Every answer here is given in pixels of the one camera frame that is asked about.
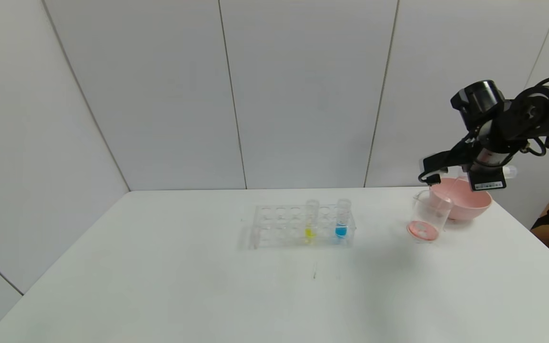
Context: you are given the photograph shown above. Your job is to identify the clear plastic test tube rack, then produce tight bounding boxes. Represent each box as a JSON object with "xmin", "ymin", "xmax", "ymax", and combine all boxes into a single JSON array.
[{"xmin": 248, "ymin": 203, "xmax": 357, "ymax": 250}]

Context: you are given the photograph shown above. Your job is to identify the test tube with yellow pigment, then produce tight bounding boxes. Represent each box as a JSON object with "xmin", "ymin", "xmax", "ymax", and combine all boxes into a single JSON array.
[{"xmin": 305, "ymin": 199, "xmax": 321, "ymax": 244}]

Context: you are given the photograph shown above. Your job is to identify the test tube with blue pigment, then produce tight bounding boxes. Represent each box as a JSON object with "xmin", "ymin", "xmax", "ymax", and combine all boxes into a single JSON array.
[{"xmin": 335, "ymin": 198, "xmax": 353, "ymax": 239}]

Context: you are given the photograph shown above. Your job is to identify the pink bowl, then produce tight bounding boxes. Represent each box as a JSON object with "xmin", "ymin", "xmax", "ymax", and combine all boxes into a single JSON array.
[{"xmin": 429, "ymin": 178, "xmax": 493, "ymax": 222}]

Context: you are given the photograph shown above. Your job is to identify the clear glass beaker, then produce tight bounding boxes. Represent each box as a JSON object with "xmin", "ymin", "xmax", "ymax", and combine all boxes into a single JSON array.
[{"xmin": 407, "ymin": 189, "xmax": 454, "ymax": 243}]

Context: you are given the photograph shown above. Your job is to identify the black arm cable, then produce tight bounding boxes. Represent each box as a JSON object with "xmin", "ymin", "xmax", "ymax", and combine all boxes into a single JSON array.
[{"xmin": 513, "ymin": 75, "xmax": 549, "ymax": 159}]

